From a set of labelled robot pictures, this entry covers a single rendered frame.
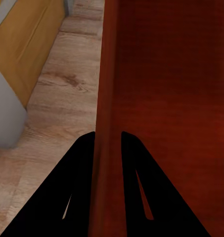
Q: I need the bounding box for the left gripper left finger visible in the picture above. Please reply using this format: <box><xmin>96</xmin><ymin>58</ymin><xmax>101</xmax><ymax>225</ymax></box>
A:
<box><xmin>0</xmin><ymin>131</ymin><xmax>95</xmax><ymax>237</ymax></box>

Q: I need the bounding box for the storage box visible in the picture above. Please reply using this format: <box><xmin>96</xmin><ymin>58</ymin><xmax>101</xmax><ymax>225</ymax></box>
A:
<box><xmin>88</xmin><ymin>0</ymin><xmax>224</xmax><ymax>237</ymax></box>

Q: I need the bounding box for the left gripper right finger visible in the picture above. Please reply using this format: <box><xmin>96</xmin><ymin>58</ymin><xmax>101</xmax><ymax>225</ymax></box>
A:
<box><xmin>121</xmin><ymin>131</ymin><xmax>211</xmax><ymax>237</ymax></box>

